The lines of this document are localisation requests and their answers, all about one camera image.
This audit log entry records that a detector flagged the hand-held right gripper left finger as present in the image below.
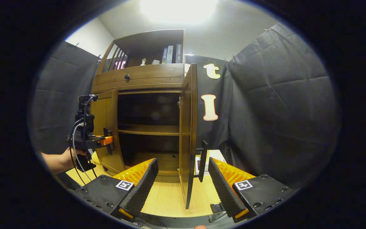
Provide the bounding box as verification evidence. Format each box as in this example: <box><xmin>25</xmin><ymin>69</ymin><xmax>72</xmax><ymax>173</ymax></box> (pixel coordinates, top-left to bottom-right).
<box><xmin>75</xmin><ymin>157</ymin><xmax>159</xmax><ymax>221</ymax></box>

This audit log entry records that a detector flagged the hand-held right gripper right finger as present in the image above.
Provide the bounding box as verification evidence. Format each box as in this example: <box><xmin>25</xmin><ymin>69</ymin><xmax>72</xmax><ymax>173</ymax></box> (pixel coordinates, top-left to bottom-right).
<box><xmin>208</xmin><ymin>157</ymin><xmax>298</xmax><ymax>222</ymax></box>

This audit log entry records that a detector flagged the wooden cabinet door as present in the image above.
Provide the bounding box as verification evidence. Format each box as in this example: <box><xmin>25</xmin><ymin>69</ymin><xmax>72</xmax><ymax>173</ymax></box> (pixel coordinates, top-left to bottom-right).
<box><xmin>179</xmin><ymin>64</ymin><xmax>208</xmax><ymax>210</ymax></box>
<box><xmin>90</xmin><ymin>90</ymin><xmax>125</xmax><ymax>175</ymax></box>

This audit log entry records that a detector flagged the wooden double-door shoe cabinet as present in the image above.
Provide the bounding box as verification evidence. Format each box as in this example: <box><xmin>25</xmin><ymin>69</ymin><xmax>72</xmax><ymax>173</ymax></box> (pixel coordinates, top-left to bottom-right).
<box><xmin>89</xmin><ymin>29</ymin><xmax>209</xmax><ymax>210</ymax></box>

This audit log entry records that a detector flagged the white box with dark inlay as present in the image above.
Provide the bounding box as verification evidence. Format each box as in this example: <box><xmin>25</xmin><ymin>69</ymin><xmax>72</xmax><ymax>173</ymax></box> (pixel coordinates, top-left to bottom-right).
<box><xmin>195</xmin><ymin>149</ymin><xmax>226</xmax><ymax>175</ymax></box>

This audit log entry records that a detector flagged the black backdrop cloth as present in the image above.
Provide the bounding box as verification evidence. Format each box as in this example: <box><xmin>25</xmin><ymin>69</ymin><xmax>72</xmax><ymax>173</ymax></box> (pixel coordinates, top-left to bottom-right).
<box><xmin>27</xmin><ymin>22</ymin><xmax>342</xmax><ymax>188</ymax></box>

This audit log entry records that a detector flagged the large ceiling light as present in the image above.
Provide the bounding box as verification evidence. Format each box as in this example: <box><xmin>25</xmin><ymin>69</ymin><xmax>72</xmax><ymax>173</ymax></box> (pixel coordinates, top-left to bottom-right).
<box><xmin>140</xmin><ymin>0</ymin><xmax>218</xmax><ymax>24</ymax></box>

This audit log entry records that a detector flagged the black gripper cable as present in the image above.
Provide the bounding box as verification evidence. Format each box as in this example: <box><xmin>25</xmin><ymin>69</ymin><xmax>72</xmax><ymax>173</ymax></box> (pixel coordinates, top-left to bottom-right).
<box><xmin>70</xmin><ymin>95</ymin><xmax>97</xmax><ymax>185</ymax></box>

